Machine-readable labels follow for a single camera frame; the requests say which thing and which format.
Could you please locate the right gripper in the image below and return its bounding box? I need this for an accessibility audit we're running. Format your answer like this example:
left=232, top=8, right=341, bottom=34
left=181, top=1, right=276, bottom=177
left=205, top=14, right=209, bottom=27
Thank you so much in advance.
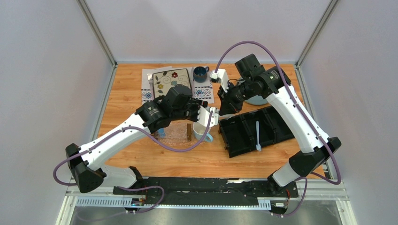
left=217, top=78, right=255, bottom=116

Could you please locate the white mug with blue handle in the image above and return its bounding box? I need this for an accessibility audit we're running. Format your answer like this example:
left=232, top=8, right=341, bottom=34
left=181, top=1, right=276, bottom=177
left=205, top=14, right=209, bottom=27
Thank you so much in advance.
left=192, top=122, right=214, bottom=142

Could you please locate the glass holder with wooden ends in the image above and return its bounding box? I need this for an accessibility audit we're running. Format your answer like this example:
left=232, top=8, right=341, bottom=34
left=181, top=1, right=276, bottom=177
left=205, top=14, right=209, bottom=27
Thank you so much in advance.
left=152, top=122, right=191, bottom=145

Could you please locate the black compartment organizer box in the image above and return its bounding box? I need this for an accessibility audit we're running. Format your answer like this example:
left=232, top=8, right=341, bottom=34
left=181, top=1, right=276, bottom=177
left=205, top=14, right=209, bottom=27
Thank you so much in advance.
left=219, top=106, right=294, bottom=158

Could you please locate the blue toothpaste tube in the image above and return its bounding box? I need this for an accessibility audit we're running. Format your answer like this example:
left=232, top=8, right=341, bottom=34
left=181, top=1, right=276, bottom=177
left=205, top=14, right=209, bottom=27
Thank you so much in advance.
left=157, top=128, right=166, bottom=138

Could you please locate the light blue toothbrush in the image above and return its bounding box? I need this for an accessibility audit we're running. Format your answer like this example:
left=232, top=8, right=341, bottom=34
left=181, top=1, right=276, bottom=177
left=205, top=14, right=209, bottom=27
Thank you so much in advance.
left=255, top=121, right=262, bottom=151

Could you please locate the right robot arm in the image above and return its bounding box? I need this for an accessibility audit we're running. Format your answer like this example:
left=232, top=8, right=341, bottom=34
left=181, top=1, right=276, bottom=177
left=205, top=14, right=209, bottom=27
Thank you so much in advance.
left=210, top=54, right=342, bottom=196

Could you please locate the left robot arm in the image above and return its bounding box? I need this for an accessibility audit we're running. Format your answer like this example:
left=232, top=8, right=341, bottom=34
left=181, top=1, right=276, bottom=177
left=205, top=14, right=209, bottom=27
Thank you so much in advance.
left=65, top=85, right=217, bottom=193

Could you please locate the white patterned placemat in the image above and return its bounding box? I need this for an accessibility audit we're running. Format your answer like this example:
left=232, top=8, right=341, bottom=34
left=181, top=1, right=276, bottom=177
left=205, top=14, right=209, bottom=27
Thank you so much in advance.
left=141, top=66, right=214, bottom=104

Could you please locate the round grey-blue plate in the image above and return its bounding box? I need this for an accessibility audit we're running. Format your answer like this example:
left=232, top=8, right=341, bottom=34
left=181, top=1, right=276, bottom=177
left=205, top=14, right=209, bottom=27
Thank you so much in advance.
left=245, top=95, right=268, bottom=105

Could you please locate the dark blue ceramic cup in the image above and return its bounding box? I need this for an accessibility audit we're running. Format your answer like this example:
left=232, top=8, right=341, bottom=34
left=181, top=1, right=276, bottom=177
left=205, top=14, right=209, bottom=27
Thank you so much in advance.
left=193, top=66, right=209, bottom=83

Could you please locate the square floral ceramic plate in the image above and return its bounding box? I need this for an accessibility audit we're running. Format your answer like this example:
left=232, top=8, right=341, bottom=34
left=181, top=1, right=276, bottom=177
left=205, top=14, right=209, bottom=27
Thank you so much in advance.
left=152, top=68, right=192, bottom=98

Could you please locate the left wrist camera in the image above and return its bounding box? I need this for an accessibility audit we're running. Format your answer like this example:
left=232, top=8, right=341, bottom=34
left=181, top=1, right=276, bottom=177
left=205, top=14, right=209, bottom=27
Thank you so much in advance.
left=197, top=106, right=219, bottom=127

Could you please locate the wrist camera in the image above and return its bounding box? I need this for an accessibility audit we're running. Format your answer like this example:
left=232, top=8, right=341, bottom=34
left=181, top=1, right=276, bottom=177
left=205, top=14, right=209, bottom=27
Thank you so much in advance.
left=197, top=106, right=219, bottom=127
left=209, top=69, right=229, bottom=93

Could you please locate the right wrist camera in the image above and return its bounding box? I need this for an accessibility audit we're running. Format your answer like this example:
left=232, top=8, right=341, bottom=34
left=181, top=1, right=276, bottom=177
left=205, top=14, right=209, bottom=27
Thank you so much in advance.
left=209, top=69, right=229, bottom=93

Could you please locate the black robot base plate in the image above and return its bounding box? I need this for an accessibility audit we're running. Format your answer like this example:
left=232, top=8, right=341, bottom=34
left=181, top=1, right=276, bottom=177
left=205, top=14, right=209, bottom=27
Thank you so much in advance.
left=112, top=177, right=299, bottom=207

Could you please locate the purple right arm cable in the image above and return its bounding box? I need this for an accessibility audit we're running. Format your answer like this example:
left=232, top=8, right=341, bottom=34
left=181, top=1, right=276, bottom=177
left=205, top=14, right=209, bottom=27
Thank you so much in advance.
left=214, top=40, right=342, bottom=218

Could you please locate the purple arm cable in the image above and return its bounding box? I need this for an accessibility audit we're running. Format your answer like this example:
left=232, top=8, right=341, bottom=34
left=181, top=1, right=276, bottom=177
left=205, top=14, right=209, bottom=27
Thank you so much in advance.
left=53, top=110, right=215, bottom=222
left=214, top=40, right=342, bottom=218

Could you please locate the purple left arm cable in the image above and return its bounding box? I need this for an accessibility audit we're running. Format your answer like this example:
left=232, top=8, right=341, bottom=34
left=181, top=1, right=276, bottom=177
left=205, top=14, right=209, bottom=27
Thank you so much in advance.
left=53, top=110, right=215, bottom=222

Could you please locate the aluminium frame rail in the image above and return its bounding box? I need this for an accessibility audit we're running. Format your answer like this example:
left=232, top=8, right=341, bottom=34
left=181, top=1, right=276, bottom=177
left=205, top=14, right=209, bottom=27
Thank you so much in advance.
left=66, top=177, right=349, bottom=210

